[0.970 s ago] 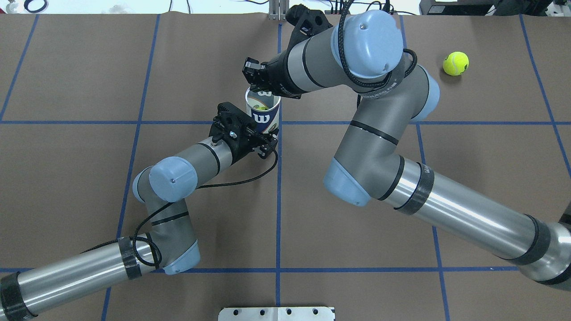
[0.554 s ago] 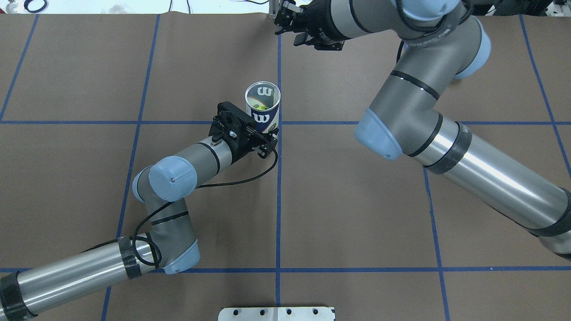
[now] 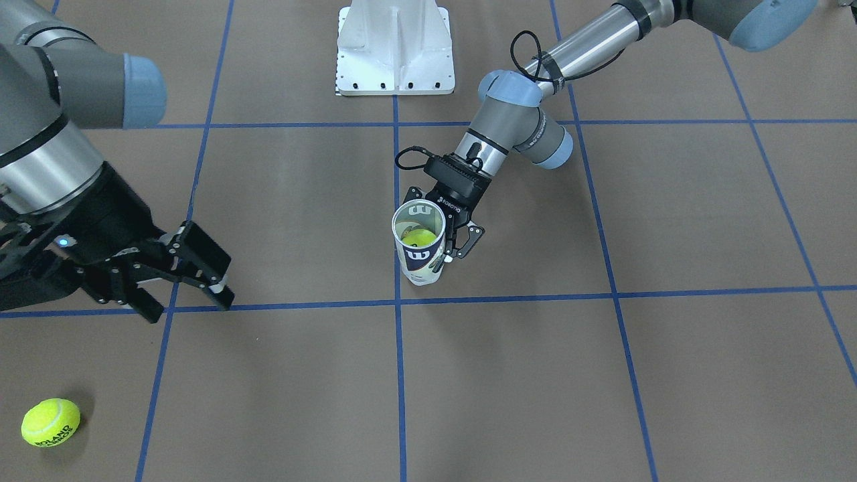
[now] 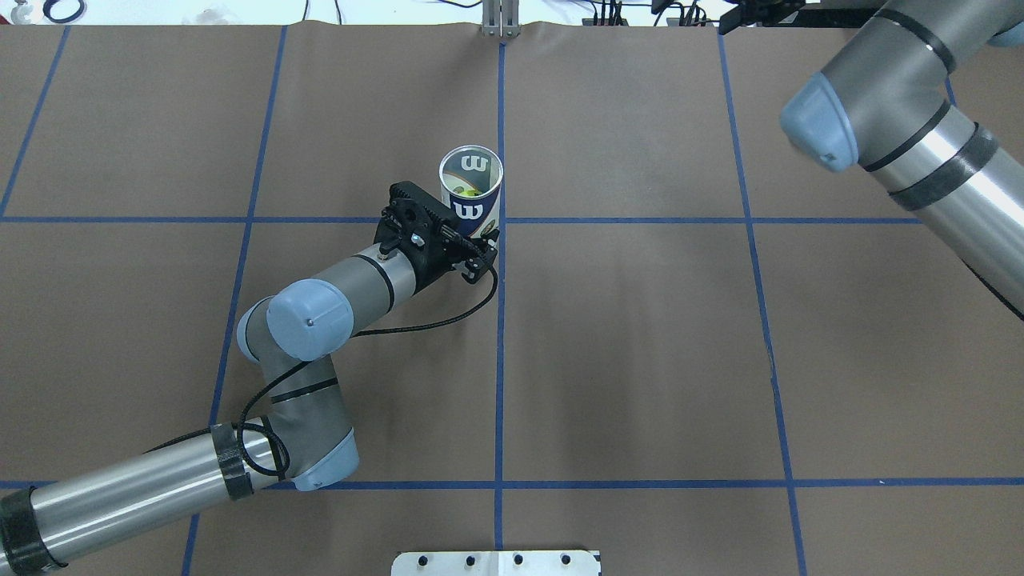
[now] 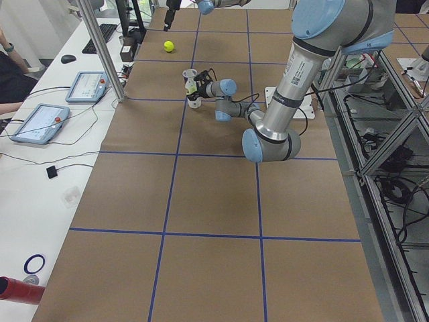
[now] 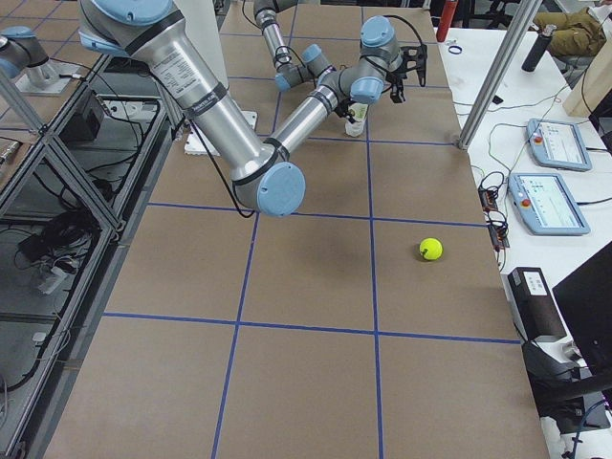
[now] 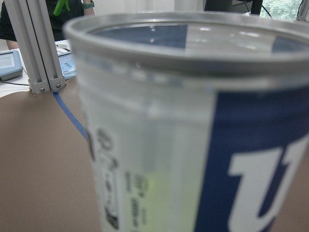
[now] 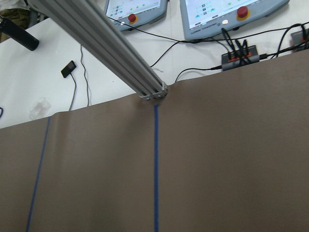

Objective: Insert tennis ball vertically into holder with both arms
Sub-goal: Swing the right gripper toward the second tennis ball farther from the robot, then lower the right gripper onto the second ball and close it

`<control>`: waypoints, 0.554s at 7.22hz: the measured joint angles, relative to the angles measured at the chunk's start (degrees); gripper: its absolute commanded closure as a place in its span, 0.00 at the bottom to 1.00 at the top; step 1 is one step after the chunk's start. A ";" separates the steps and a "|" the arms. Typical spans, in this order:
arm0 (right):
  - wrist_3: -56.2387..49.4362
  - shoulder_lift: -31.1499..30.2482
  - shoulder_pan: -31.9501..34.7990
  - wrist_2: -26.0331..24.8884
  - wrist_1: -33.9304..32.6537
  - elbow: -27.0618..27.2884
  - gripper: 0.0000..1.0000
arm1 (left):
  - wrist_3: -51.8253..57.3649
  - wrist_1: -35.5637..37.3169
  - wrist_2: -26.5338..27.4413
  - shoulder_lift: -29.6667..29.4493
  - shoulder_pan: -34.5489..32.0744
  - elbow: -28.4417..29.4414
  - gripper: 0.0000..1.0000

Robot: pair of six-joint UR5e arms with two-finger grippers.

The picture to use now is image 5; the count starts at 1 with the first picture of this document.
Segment far blue teach pendant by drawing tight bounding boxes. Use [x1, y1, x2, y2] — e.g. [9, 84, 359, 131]
[65, 71, 109, 103]

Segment black mini computer box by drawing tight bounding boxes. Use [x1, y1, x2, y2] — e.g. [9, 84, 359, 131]
[120, 37, 137, 62]

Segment black computer mouse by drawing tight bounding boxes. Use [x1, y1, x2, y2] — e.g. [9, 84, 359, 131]
[60, 54, 76, 64]

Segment yellow Roland Garros tennis ball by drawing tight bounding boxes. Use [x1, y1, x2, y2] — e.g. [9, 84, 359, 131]
[164, 40, 175, 53]

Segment red cylinder bottle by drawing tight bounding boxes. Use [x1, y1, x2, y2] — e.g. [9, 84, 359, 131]
[1, 276, 45, 305]

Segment blue teach pendant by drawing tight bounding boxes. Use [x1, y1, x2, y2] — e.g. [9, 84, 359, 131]
[10, 103, 70, 145]
[65, 71, 109, 103]

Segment blue tape ring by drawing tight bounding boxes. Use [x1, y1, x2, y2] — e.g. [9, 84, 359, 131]
[23, 254, 46, 274]

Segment near blue teach pendant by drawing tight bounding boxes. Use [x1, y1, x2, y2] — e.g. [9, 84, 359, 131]
[10, 103, 70, 145]

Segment aluminium frame post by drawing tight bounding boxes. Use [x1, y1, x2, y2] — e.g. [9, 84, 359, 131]
[76, 0, 125, 103]

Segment small black square puck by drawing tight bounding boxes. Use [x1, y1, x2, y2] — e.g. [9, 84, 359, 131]
[46, 166, 58, 179]

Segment clear tennis ball can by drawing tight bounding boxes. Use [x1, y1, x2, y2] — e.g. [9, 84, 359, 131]
[182, 69, 202, 109]

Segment yellow Wilson tennis ball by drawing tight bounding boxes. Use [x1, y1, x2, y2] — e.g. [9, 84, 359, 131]
[185, 82, 198, 95]

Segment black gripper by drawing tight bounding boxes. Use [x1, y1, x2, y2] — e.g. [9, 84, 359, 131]
[164, 0, 182, 32]
[186, 70, 211, 101]

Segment black computer keyboard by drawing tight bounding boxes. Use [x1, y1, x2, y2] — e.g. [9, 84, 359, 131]
[82, 23, 119, 54]

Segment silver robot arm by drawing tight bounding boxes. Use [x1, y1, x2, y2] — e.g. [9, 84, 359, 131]
[164, 0, 250, 32]
[186, 0, 396, 163]

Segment black computer monitor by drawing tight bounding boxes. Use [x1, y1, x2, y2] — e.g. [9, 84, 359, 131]
[115, 0, 146, 40]

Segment person in black shirt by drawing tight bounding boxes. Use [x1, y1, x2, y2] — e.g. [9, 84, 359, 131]
[1, 30, 38, 115]

